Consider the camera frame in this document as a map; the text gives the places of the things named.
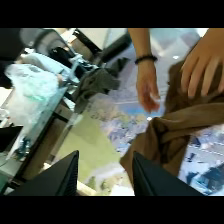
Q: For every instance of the dark garment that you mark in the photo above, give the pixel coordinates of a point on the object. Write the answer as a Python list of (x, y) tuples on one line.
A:
[(98, 83)]

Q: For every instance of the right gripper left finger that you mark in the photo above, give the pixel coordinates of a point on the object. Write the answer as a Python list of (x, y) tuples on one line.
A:
[(53, 180)]

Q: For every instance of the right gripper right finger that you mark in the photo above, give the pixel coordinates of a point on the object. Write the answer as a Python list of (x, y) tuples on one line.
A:
[(156, 180)]

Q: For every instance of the brown T-shirt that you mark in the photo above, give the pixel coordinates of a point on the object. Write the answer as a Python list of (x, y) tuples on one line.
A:
[(186, 123)]

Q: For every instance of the person's hand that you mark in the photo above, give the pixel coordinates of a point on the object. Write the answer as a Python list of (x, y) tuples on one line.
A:
[(146, 83), (203, 60)]

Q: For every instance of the person's forearm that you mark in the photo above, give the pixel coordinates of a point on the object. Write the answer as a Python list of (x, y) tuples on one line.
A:
[(140, 41)]

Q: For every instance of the clear plastic bag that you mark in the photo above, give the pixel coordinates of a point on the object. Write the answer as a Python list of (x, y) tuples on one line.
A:
[(31, 93)]

